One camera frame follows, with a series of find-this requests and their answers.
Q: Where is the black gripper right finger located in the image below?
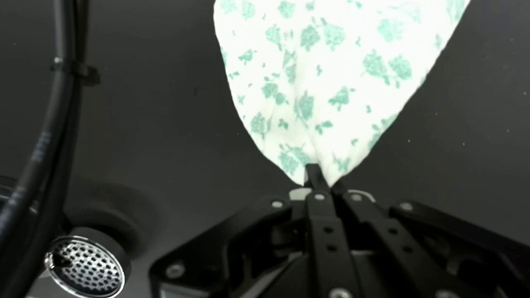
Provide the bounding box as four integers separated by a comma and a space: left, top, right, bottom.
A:
331, 179, 348, 196

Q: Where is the white green floral towel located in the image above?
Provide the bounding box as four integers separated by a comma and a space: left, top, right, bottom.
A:
212, 0, 472, 184

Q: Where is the silver perforated drain rack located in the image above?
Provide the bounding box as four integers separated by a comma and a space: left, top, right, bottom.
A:
44, 227, 131, 298

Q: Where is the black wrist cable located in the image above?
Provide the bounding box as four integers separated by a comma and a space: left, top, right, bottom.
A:
0, 0, 89, 298

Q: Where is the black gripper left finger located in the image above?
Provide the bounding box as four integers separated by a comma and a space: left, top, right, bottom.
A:
304, 164, 326, 189

